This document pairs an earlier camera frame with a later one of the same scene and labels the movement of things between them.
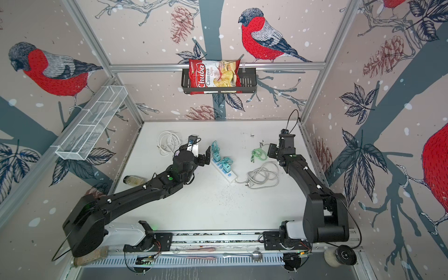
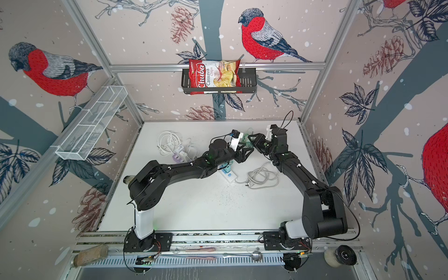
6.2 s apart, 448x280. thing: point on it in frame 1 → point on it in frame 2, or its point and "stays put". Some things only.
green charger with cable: (259, 153) → (245, 139)
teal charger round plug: (226, 167) stays put
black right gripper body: (272, 150) → (263, 146)
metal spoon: (256, 255) stays put
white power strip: (230, 176) stays put
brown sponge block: (100, 252) stays put
